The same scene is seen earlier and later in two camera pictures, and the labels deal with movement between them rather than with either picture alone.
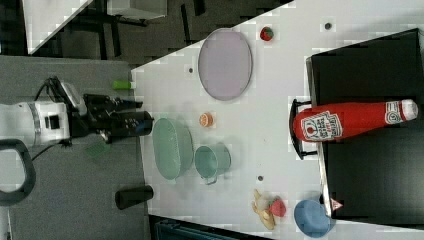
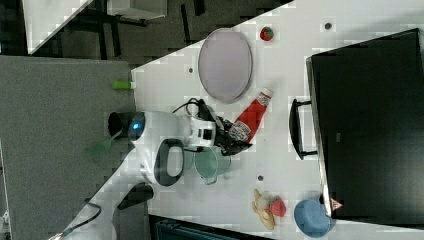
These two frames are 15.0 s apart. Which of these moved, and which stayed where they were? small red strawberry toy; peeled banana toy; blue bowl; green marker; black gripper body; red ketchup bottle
Moved: red ketchup bottle; black gripper body
Stayed: blue bowl; peeled banana toy; green marker; small red strawberry toy
